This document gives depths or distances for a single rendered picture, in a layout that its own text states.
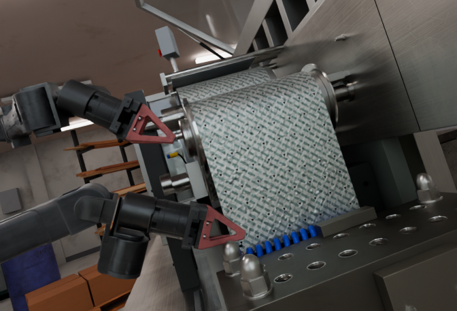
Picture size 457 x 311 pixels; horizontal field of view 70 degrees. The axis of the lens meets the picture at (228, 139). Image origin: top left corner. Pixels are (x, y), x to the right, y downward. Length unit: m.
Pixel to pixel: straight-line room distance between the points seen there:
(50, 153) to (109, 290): 5.74
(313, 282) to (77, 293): 3.70
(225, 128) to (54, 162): 8.76
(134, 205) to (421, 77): 0.47
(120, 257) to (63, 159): 8.69
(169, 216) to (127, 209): 0.07
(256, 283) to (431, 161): 0.59
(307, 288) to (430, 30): 0.37
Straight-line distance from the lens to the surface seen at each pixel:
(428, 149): 0.89
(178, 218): 0.53
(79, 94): 0.60
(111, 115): 0.59
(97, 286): 4.06
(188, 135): 0.58
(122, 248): 0.55
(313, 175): 0.59
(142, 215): 0.53
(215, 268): 0.66
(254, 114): 0.57
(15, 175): 9.46
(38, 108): 0.63
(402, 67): 0.58
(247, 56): 0.93
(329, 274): 0.41
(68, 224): 0.53
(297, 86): 0.61
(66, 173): 9.17
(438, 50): 0.53
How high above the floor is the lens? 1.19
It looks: 4 degrees up
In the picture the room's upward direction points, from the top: 17 degrees counter-clockwise
